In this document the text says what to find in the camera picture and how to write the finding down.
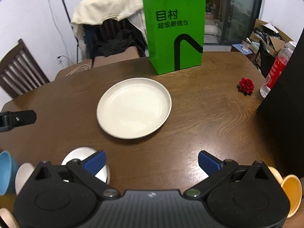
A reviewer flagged wooden chair with clothes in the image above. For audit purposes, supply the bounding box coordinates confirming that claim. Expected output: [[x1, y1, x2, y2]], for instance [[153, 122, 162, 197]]
[[83, 19, 147, 68]]

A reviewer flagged red drink bottle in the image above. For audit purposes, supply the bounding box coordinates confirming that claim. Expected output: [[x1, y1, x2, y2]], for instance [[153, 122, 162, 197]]
[[260, 41, 297, 98]]

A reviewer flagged white bowl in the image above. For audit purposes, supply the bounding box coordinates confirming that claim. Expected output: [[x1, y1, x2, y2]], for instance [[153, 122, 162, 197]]
[[15, 162, 35, 195], [61, 147, 110, 184]]

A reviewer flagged green paper shopping bag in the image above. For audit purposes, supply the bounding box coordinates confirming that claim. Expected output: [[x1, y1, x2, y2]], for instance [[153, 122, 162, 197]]
[[143, 0, 206, 75]]

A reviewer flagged white bowl left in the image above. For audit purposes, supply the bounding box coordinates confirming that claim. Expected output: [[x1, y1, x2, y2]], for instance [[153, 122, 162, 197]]
[[15, 162, 35, 195]]

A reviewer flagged red rose flower head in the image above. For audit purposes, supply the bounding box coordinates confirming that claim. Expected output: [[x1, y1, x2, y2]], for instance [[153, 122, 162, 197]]
[[237, 77, 255, 96]]

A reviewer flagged cream plate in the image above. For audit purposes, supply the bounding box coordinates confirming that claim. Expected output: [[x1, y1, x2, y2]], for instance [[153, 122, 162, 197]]
[[0, 208, 20, 228], [96, 78, 172, 139]]

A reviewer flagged dark wooden chair left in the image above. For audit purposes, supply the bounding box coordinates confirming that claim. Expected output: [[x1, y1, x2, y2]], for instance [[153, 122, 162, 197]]
[[1, 39, 50, 99]]

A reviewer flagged white bowl right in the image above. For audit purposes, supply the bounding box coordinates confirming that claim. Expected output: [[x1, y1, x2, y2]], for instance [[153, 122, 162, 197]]
[[61, 147, 110, 184]]

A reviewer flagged blue bowl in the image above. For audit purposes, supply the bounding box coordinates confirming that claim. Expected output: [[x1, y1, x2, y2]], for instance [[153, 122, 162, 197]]
[[0, 150, 19, 196]]

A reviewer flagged black paper shopping bag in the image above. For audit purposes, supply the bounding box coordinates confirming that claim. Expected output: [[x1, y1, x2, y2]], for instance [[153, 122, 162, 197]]
[[258, 35, 303, 178]]

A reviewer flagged yellow mug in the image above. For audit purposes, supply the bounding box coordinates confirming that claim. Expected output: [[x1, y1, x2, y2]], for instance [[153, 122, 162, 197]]
[[268, 166, 303, 218]]

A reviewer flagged cream sweater on chair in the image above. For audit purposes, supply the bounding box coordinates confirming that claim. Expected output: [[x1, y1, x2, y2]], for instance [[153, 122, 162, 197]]
[[71, 0, 147, 59]]

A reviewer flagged white charging cable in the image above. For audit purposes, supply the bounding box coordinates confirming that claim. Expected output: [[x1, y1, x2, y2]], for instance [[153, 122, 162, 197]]
[[65, 64, 92, 77]]

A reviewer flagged black garment on chair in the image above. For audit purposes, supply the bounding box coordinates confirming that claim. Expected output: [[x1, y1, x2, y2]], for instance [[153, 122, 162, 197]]
[[91, 29, 146, 57]]

